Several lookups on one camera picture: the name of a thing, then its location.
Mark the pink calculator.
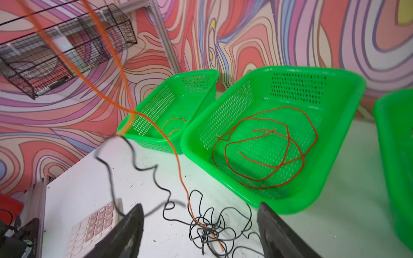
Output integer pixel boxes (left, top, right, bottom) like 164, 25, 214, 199
65, 198, 123, 258

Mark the right green plastic basket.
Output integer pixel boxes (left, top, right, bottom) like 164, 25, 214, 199
373, 89, 413, 250

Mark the orange cable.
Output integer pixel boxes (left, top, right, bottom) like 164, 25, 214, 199
15, 0, 225, 252

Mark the black wire wall basket left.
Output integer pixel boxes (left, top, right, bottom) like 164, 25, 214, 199
0, 3, 138, 100

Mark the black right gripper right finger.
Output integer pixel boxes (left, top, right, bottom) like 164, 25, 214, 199
257, 202, 321, 258

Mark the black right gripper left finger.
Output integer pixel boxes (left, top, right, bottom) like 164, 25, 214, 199
86, 204, 144, 258

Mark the green plastic basket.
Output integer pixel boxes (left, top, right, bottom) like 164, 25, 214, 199
373, 89, 413, 250
181, 66, 366, 215
124, 69, 220, 155

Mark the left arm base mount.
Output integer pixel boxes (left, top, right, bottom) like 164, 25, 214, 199
1, 209, 41, 258

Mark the black marker pen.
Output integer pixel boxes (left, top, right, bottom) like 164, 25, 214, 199
35, 76, 68, 97

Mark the red plastic bowl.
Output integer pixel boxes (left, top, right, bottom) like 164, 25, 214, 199
0, 194, 24, 225

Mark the black cable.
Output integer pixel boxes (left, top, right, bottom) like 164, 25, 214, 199
94, 133, 268, 258

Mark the left green plastic basket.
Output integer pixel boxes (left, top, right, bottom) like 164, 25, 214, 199
124, 69, 220, 155

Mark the middle green plastic basket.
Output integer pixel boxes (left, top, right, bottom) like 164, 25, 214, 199
181, 66, 366, 215

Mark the red cable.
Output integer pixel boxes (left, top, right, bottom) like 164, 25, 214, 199
211, 105, 319, 190

